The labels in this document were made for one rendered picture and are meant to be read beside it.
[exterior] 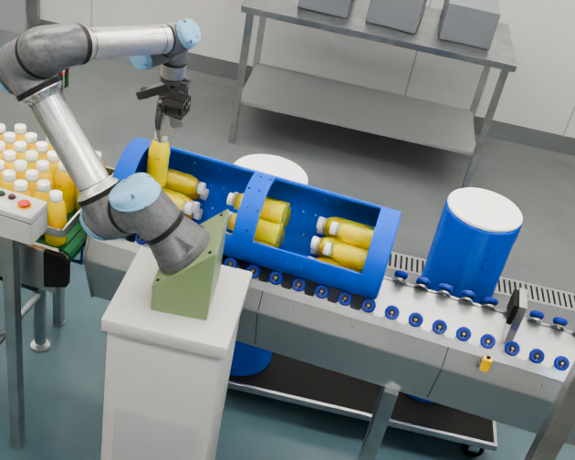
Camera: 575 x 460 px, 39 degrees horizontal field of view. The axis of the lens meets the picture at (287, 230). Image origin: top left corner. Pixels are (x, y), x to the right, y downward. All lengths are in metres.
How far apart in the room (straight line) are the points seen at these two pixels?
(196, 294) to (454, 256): 1.26
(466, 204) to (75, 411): 1.71
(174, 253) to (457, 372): 1.04
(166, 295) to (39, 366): 1.58
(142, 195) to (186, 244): 0.16
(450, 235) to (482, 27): 2.12
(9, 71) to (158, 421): 0.97
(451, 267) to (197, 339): 1.29
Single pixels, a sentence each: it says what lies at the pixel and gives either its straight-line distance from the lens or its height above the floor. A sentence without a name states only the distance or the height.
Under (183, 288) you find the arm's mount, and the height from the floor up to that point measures 1.24.
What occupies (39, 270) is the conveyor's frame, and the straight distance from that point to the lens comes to 2.72.
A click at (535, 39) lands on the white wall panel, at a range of 5.73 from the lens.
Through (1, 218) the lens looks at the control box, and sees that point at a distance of 2.51.
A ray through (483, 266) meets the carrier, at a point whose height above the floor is 0.88.
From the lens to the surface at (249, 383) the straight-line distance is 3.31.
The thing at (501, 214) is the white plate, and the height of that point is 1.04.
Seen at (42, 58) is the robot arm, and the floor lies 1.70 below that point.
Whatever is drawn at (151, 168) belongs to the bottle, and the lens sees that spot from 2.54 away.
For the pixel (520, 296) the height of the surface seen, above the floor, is 1.08.
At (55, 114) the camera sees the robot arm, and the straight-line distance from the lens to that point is 2.03.
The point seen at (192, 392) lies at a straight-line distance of 2.14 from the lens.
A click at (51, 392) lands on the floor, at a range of 3.44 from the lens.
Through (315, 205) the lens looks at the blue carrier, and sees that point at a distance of 2.63.
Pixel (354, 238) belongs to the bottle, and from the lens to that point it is 2.45.
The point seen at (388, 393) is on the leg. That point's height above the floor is 0.62.
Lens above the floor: 2.52
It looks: 35 degrees down
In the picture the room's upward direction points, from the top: 12 degrees clockwise
